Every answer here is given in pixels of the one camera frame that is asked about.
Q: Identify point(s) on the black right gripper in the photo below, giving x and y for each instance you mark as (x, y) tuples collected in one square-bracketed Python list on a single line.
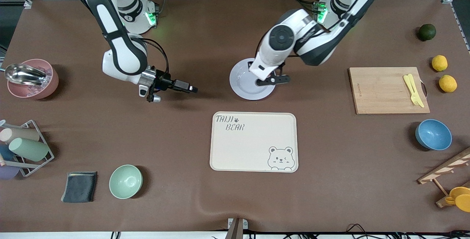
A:
[(163, 81)]

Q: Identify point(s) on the lavender round plate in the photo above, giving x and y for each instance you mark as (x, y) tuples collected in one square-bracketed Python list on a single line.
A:
[(242, 88)]

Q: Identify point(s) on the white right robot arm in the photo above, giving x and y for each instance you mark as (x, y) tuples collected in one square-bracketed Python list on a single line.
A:
[(125, 48)]

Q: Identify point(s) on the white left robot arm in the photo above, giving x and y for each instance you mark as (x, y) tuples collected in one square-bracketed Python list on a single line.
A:
[(312, 44)]

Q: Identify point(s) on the cream bear print tray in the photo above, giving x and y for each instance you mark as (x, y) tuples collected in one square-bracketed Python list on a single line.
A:
[(238, 151)]

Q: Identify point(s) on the wooden cutting board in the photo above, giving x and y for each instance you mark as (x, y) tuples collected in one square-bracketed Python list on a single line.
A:
[(382, 92)]

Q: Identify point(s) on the mint green bowl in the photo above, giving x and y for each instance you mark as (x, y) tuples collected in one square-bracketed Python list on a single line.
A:
[(125, 182)]

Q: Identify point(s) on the pink bowl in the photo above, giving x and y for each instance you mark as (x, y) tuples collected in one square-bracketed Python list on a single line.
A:
[(49, 84)]

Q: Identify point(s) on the yellow plastic fork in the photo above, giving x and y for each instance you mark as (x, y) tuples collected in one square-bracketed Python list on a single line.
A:
[(415, 101)]

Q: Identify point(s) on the dark grey folded cloth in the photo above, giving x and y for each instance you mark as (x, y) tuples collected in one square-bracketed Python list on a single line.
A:
[(79, 187)]

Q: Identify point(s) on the dark green lime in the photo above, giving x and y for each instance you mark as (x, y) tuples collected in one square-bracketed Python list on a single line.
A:
[(426, 32)]

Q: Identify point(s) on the yellow lemon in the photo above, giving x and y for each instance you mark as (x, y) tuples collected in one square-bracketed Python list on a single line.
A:
[(439, 63), (448, 83)]

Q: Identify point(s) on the shiny metal scoop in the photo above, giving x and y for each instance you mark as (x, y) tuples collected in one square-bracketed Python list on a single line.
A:
[(22, 73)]

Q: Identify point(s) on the blue bowl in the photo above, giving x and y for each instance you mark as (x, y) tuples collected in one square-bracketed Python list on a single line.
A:
[(434, 135)]

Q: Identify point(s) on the mint green cup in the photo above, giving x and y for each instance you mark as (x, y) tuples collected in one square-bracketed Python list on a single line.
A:
[(29, 149)]

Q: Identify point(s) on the beige cup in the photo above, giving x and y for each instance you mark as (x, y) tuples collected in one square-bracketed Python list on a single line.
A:
[(22, 134)]

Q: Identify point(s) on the wooden mug rack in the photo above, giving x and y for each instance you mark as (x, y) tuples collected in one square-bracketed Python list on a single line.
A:
[(440, 171)]

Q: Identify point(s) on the blue cup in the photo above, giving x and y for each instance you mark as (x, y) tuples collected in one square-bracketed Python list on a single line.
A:
[(5, 152)]

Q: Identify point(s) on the purple cup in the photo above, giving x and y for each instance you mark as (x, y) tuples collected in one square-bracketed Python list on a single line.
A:
[(7, 172)]

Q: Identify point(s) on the yellow mug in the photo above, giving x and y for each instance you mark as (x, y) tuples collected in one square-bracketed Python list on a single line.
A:
[(462, 200)]

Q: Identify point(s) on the metal table clamp bracket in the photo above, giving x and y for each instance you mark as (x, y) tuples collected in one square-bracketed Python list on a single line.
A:
[(237, 228)]

